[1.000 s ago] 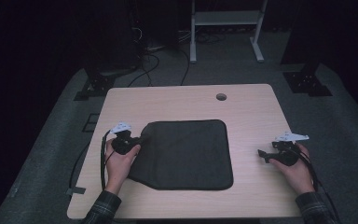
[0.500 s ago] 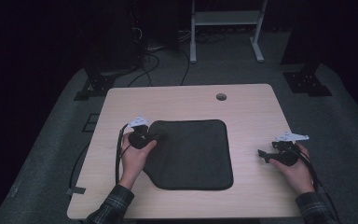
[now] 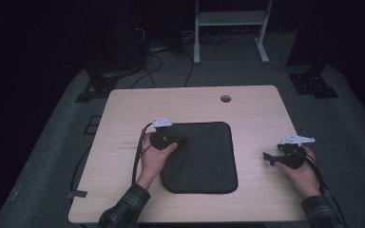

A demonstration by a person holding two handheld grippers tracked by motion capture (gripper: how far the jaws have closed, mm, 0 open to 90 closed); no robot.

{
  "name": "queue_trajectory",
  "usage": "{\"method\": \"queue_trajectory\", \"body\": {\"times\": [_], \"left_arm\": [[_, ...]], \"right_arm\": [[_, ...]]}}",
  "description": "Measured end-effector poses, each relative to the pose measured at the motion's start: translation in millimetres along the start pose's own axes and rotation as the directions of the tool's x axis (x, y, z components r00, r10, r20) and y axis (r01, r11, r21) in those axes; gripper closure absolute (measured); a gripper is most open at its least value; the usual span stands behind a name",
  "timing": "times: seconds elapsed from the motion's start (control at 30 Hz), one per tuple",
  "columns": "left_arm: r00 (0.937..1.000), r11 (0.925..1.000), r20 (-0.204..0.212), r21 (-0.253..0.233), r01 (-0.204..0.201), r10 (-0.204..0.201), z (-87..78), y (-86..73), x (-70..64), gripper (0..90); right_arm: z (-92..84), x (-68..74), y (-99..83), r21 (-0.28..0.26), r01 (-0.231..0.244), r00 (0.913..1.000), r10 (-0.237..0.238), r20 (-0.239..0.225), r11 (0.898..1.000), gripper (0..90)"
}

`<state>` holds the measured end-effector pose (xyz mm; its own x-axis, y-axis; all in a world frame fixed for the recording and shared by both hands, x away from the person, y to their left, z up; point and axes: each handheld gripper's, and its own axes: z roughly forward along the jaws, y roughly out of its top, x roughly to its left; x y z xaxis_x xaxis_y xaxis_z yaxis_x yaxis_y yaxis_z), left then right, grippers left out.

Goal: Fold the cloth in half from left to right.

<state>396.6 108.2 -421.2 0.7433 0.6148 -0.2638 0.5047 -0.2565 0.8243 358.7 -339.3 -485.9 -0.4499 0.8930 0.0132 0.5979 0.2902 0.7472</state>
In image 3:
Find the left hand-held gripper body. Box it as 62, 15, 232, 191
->
148, 116, 183, 151

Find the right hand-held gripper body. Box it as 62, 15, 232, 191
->
277, 133, 316, 170

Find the black cloth pad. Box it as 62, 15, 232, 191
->
159, 121, 239, 195

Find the person's left hand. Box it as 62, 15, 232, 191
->
136, 140, 179, 190

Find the person's right hand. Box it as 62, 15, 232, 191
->
273, 144, 322, 200

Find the black stand base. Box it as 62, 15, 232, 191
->
74, 65, 141, 104
287, 63, 340, 100

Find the grey tape strip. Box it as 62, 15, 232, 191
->
67, 189, 88, 200

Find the white metal stand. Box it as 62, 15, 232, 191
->
193, 0, 274, 66

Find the left hand-held gripper black cable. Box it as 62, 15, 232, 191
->
131, 122, 155, 185

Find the hand-held gripper black cable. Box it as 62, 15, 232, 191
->
302, 151, 348, 228
131, 122, 155, 185

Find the right hand-held gripper black cable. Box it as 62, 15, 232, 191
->
302, 151, 348, 228

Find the black floor cable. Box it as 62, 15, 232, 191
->
129, 47, 195, 89
69, 143, 93, 194

